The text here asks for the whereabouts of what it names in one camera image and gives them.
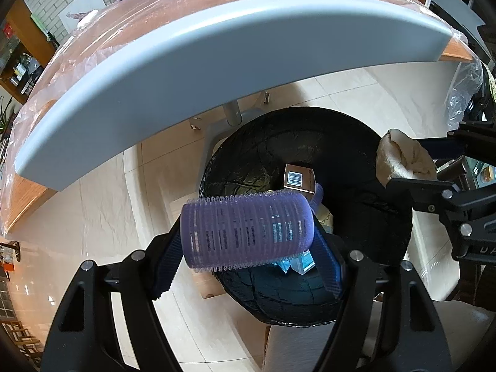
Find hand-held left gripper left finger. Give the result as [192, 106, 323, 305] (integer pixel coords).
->
[42, 228, 187, 372]

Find grey metal table leg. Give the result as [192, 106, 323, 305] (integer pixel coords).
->
[189, 91, 272, 145]

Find black trash bin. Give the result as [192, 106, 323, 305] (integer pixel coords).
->
[197, 106, 414, 325]

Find teal and white box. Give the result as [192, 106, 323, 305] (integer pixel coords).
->
[294, 251, 316, 276]

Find animal drawing on wall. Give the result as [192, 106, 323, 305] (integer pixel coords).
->
[58, 7, 106, 35]

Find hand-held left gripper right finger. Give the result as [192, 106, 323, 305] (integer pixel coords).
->
[309, 217, 455, 372]

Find wooden shelf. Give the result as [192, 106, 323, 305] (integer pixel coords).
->
[0, 0, 60, 98]

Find brown barcode box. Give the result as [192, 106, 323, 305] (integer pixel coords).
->
[282, 164, 317, 195]

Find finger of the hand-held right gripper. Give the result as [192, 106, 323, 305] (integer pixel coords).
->
[387, 175, 467, 223]
[418, 121, 496, 160]

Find beige tissue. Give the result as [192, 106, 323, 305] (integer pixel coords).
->
[375, 128, 438, 189]

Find clear plastic bag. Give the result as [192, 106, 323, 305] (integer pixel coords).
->
[445, 59, 488, 133]

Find green plant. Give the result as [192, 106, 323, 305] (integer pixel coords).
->
[0, 95, 18, 144]

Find wooden board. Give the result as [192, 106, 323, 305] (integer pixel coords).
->
[192, 265, 226, 300]

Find purple hair roller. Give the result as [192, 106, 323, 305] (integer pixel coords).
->
[309, 183, 325, 210]
[180, 190, 315, 274]

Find wooden table with grey rim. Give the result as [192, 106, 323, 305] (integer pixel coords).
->
[0, 0, 477, 238]

